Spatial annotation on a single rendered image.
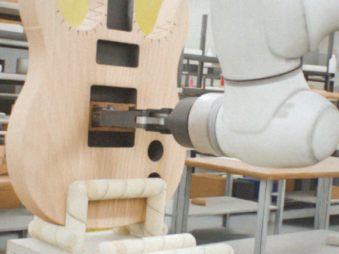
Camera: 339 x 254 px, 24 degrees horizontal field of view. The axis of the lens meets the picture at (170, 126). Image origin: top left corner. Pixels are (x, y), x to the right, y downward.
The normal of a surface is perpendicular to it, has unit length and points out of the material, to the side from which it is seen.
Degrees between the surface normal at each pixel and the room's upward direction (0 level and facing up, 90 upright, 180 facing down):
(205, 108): 59
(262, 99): 96
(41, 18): 88
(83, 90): 88
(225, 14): 106
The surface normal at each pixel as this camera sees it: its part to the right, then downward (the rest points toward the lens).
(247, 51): -0.27, 0.33
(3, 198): 0.66, 0.09
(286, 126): -0.43, -0.03
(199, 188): -0.72, -0.02
